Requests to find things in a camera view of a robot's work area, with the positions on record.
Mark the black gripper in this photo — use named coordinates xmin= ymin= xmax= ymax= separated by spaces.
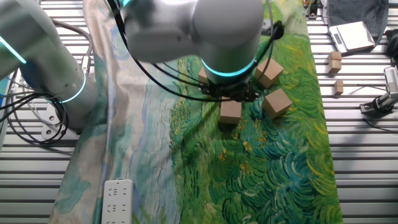
xmin=200 ymin=81 xmax=259 ymax=103

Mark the wooden cube block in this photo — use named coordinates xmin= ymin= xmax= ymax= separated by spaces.
xmin=219 ymin=98 xmax=243 ymax=125
xmin=197 ymin=66 xmax=209 ymax=85
xmin=254 ymin=58 xmax=285 ymax=89
xmin=261 ymin=88 xmax=294 ymax=120

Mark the green blue painted cloth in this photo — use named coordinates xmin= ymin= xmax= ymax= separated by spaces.
xmin=48 ymin=0 xmax=345 ymax=224

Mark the small wooden block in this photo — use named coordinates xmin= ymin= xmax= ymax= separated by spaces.
xmin=327 ymin=50 xmax=343 ymax=75
xmin=333 ymin=79 xmax=345 ymax=96

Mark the white kitchen scale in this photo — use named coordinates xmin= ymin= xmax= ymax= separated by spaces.
xmin=328 ymin=21 xmax=376 ymax=54

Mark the dark grey cloth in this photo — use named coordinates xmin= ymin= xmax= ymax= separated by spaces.
xmin=323 ymin=0 xmax=390 ymax=40

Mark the white power strip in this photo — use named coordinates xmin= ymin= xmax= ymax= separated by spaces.
xmin=101 ymin=177 xmax=134 ymax=224

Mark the black round object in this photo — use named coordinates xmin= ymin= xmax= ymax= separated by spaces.
xmin=384 ymin=29 xmax=398 ymax=59

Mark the metal base mounting plate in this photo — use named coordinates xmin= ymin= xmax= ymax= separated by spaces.
xmin=40 ymin=104 xmax=82 ymax=141

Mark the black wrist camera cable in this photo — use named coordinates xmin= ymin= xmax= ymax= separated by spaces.
xmin=105 ymin=0 xmax=285 ymax=103

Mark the black camera stand base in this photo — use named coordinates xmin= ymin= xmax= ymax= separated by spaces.
xmin=305 ymin=0 xmax=322 ymax=20

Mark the thin black cable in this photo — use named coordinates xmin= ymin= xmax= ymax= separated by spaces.
xmin=362 ymin=117 xmax=388 ymax=132

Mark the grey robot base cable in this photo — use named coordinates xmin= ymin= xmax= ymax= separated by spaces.
xmin=51 ymin=17 xmax=95 ymax=77

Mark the grey camera mount arm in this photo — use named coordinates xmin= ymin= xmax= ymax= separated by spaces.
xmin=359 ymin=91 xmax=398 ymax=115

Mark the black base cable bundle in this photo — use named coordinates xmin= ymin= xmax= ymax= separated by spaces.
xmin=0 ymin=70 xmax=70 ymax=146

